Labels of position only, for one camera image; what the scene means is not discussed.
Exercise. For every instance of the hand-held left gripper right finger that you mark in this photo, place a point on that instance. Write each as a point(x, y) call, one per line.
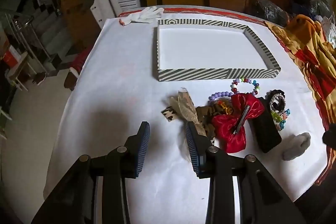
point(193, 150)

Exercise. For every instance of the white jacket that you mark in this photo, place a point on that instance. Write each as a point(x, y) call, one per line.
point(105, 3)

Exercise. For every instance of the red patterned table cover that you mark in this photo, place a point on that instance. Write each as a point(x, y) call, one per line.
point(210, 12)

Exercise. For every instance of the metal stair railing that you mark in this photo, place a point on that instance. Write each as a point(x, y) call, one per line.
point(29, 37)

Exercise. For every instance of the brown scrunchie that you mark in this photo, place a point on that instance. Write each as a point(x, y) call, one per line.
point(204, 112)

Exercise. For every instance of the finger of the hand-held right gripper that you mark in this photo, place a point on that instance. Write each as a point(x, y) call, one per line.
point(330, 138)

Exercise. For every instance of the black fabric headband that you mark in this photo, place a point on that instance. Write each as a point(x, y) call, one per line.
point(265, 129)

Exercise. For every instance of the dark shoe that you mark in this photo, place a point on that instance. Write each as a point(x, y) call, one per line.
point(39, 79)

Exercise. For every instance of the orange red patterned blanket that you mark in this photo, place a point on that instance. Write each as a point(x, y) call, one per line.
point(309, 48)

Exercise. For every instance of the white small stool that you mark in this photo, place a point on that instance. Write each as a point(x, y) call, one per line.
point(19, 66)

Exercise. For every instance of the beige burlap hair bow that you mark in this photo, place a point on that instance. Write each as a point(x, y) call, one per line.
point(185, 106)

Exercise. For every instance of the striped shallow tray box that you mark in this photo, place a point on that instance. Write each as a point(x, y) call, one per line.
point(204, 48)

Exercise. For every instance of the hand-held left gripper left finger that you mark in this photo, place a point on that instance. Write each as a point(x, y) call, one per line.
point(141, 145)

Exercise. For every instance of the white work glove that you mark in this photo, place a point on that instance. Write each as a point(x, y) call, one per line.
point(149, 13)

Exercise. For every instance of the red box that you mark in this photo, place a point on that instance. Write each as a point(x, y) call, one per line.
point(10, 56)

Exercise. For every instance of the red satin hair bow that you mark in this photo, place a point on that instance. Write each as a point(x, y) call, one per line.
point(228, 129)

